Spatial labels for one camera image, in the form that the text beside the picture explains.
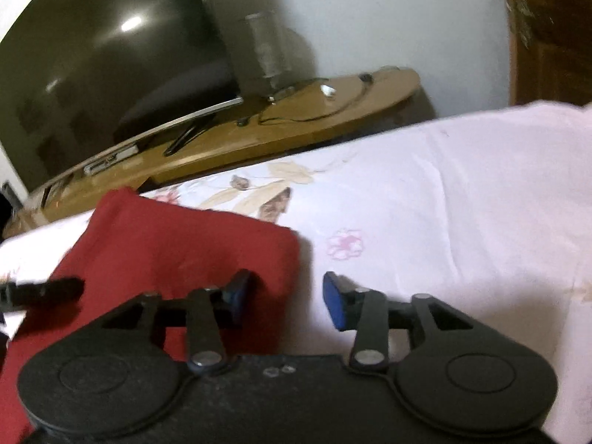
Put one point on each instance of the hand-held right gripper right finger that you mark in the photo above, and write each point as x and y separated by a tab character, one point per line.
335	304

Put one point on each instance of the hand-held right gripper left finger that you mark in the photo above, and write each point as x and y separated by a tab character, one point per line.
238	294

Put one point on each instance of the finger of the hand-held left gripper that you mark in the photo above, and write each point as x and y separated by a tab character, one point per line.
51	289

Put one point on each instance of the red knit garment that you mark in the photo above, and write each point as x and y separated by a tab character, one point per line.
185	245

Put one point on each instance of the dark bottle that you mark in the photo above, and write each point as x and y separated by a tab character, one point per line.
10	194

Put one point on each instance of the silver set-top box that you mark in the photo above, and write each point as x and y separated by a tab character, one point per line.
111	159

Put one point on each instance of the floral pink bedsheet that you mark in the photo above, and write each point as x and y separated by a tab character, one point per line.
439	203

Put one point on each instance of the wooden television stand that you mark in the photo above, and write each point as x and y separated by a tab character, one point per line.
300	120

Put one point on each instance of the small white crumpled object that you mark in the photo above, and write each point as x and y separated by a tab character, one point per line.
328	90

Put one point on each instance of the black flat screen television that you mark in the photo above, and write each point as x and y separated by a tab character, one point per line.
106	64

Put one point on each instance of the clear glass table lamp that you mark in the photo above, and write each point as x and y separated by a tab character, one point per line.
266	51

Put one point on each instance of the brown wooden door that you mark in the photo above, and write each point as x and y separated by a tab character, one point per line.
555	32

